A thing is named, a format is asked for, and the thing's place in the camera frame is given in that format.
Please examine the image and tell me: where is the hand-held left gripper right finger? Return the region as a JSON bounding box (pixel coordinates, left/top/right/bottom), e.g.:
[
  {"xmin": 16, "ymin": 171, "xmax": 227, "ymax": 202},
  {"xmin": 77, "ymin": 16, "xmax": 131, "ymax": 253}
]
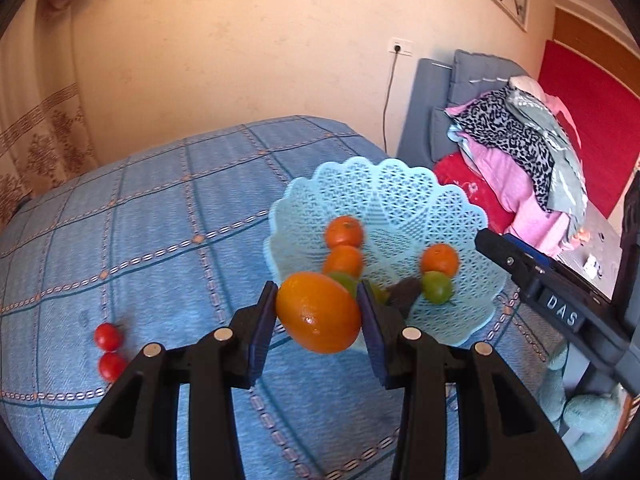
[{"xmin": 356, "ymin": 280, "xmax": 583, "ymax": 480}]

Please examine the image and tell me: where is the teal plush toy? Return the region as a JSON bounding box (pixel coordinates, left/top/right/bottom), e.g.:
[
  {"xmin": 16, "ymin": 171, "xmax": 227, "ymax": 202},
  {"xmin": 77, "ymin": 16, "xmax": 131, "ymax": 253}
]
[{"xmin": 540, "ymin": 345, "xmax": 624, "ymax": 466}]

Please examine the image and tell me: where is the grey power cable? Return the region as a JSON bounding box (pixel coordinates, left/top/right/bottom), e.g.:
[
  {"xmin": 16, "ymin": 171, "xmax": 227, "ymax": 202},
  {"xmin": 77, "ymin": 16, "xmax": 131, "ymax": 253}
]
[{"xmin": 381, "ymin": 49, "xmax": 401, "ymax": 153}]

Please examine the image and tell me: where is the leopard print cloth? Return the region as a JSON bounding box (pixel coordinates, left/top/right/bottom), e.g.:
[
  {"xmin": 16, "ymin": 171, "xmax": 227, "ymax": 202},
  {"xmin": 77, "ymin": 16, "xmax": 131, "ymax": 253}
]
[{"xmin": 452, "ymin": 87, "xmax": 558, "ymax": 211}]

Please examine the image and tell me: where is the red blanket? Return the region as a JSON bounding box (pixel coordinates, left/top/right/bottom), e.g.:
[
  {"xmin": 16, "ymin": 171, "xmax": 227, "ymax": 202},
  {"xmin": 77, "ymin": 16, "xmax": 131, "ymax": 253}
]
[{"xmin": 432, "ymin": 152, "xmax": 516, "ymax": 233}]

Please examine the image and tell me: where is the grey green cloth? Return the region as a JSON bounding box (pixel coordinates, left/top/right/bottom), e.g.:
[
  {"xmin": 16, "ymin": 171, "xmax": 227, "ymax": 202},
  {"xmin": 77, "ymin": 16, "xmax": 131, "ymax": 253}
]
[{"xmin": 505, "ymin": 87, "xmax": 589, "ymax": 231}]

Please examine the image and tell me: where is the blue patterned bedspread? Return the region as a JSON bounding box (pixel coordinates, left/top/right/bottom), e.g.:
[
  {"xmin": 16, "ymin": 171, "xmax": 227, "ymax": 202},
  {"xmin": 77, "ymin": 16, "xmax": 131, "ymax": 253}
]
[{"xmin": 0, "ymin": 115, "xmax": 571, "ymax": 480}]

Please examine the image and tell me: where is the light blue plastic basket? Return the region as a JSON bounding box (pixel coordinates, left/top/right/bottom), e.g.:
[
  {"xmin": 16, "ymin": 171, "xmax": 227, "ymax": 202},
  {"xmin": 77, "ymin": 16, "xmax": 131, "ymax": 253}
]
[{"xmin": 263, "ymin": 156, "xmax": 508, "ymax": 348}]

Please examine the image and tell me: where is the red headboard panel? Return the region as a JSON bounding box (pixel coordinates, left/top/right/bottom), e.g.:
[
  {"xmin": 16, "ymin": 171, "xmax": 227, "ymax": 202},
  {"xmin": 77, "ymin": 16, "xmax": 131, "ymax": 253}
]
[{"xmin": 537, "ymin": 39, "xmax": 640, "ymax": 221}]

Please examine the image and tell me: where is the mandarin orange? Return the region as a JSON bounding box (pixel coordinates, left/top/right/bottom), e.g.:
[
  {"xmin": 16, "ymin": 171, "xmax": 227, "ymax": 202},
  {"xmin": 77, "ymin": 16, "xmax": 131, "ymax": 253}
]
[
  {"xmin": 324, "ymin": 215, "xmax": 366, "ymax": 250},
  {"xmin": 420, "ymin": 243, "xmax": 460, "ymax": 277}
]

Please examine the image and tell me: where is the pile of clothes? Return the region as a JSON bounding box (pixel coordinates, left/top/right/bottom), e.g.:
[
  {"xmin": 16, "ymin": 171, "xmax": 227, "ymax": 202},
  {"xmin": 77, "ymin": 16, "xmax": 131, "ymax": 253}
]
[{"xmin": 445, "ymin": 100, "xmax": 583, "ymax": 256}]

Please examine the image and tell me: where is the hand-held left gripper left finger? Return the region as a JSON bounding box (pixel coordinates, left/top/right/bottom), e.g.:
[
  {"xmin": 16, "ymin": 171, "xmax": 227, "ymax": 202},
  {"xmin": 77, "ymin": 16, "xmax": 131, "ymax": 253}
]
[{"xmin": 54, "ymin": 280, "xmax": 279, "ymax": 480}]

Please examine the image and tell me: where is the grey cushion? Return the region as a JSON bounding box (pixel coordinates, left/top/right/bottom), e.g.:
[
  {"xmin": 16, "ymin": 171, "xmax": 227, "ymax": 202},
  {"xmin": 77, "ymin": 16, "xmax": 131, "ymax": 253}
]
[
  {"xmin": 396, "ymin": 57, "xmax": 456, "ymax": 171},
  {"xmin": 450, "ymin": 49, "xmax": 531, "ymax": 111}
]

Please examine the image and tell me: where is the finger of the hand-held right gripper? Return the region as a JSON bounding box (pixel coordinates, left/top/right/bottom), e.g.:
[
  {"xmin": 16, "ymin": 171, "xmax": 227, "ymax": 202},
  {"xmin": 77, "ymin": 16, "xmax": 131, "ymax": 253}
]
[
  {"xmin": 475, "ymin": 229, "xmax": 545, "ymax": 287},
  {"xmin": 502, "ymin": 233, "xmax": 556, "ymax": 267}
]

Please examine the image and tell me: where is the orange tomato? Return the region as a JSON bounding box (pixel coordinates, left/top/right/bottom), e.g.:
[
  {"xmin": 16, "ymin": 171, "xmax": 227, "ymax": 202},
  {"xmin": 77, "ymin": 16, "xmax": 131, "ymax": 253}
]
[
  {"xmin": 322, "ymin": 245, "xmax": 365, "ymax": 278},
  {"xmin": 275, "ymin": 271, "xmax": 362, "ymax": 355}
]

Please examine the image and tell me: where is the white cloth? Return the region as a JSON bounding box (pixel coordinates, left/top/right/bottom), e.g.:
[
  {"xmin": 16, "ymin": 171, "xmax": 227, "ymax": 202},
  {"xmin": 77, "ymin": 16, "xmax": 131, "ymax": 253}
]
[{"xmin": 509, "ymin": 75, "xmax": 547, "ymax": 104}]

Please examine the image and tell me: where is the red cherry tomato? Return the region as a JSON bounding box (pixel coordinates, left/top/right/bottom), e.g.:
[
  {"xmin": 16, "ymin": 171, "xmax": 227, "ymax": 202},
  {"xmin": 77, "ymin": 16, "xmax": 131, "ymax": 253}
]
[
  {"xmin": 98, "ymin": 353, "xmax": 127, "ymax": 382},
  {"xmin": 94, "ymin": 323, "xmax": 124, "ymax": 352}
]

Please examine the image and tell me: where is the beige patterned curtain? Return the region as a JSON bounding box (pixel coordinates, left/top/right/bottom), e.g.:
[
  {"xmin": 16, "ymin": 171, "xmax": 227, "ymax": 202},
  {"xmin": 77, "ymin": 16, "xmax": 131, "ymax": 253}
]
[{"xmin": 0, "ymin": 0, "xmax": 118, "ymax": 221}]

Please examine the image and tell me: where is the grey flat board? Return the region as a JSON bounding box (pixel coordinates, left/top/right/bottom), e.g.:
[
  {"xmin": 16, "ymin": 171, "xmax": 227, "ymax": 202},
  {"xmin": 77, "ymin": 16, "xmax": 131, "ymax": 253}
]
[{"xmin": 550, "ymin": 204, "xmax": 624, "ymax": 304}]

